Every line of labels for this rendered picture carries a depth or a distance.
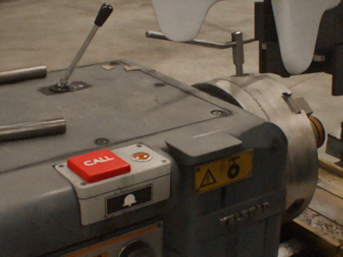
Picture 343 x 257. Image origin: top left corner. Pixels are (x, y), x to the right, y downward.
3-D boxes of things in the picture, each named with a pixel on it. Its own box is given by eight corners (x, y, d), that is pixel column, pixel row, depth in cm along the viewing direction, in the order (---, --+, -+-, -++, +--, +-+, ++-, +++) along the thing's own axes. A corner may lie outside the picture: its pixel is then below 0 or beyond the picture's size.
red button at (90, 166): (89, 190, 77) (88, 175, 76) (66, 172, 81) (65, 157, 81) (131, 178, 80) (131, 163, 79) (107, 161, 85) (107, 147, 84)
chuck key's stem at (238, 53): (240, 88, 127) (235, 30, 124) (248, 89, 126) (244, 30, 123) (233, 91, 126) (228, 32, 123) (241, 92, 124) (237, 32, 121)
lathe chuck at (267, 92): (288, 255, 117) (280, 86, 110) (187, 212, 143) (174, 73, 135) (322, 240, 122) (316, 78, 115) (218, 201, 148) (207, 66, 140)
